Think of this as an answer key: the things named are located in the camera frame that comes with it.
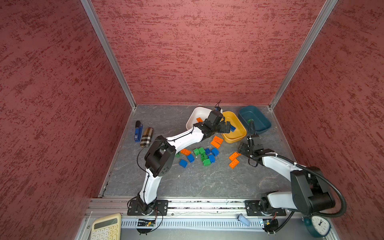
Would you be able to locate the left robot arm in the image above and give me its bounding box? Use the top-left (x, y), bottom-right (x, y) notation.
top-left (136, 107), bottom-right (232, 215)

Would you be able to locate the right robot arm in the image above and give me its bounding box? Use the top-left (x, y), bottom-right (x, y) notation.
top-left (238, 120), bottom-right (336, 215)

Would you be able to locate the teal plastic bin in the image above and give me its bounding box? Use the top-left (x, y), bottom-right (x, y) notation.
top-left (238, 106), bottom-right (272, 135)

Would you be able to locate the orange lego brick upper pair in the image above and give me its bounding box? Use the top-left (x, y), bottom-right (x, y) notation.
top-left (214, 136), bottom-right (224, 145)

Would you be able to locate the orange lego brick pair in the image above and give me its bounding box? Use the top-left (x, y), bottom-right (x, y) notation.
top-left (211, 141), bottom-right (221, 149)
top-left (214, 136), bottom-right (224, 145)

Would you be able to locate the yellow plastic bin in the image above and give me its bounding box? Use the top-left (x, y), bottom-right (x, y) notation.
top-left (222, 111), bottom-right (247, 144)

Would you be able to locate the white plastic bin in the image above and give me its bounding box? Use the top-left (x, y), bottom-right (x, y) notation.
top-left (186, 107), bottom-right (212, 130)

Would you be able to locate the orange lego brick lower pair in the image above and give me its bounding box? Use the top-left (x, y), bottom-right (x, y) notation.
top-left (211, 141), bottom-right (221, 149)

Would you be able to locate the plaid fabric case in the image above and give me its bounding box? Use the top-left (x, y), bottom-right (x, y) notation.
top-left (140, 127), bottom-right (154, 148)

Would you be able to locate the small blue cylinder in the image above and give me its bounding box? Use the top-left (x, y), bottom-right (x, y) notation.
top-left (237, 214), bottom-right (251, 227)

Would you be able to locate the green alarm clock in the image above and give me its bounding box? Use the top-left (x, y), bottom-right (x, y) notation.
top-left (304, 216), bottom-right (331, 238)

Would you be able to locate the beige calculator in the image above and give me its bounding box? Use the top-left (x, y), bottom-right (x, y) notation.
top-left (90, 213), bottom-right (122, 240)

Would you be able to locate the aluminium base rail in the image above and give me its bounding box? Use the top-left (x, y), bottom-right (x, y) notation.
top-left (75, 197), bottom-right (313, 240)

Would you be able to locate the aluminium corner post right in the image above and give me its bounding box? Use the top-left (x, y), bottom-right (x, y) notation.
top-left (269, 0), bottom-right (338, 111)

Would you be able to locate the aluminium corner post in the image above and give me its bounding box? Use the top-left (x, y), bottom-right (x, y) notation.
top-left (81, 0), bottom-right (137, 110)
top-left (269, 0), bottom-right (338, 111)

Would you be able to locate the aluminium corner post left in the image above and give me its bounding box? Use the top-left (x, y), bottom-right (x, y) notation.
top-left (81, 0), bottom-right (137, 110)

